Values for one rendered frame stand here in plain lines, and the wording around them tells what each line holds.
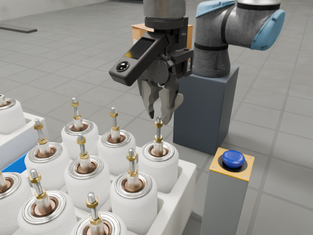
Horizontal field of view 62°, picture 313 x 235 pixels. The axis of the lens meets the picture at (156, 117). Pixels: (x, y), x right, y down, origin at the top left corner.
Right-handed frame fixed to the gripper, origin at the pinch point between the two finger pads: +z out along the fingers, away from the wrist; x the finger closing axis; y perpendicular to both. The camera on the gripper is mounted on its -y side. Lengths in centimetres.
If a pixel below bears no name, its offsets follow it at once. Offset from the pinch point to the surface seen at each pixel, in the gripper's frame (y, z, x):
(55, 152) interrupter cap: -15.6, 9.4, 17.8
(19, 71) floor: 28, 35, 148
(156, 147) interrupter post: -0.3, 7.6, -0.3
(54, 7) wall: 178, 30, 358
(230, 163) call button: -0.7, 2.1, -18.1
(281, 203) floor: 30, 35, -24
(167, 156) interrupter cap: 0.4, 9.4, -3.1
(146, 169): -4.0, 11.7, -0.5
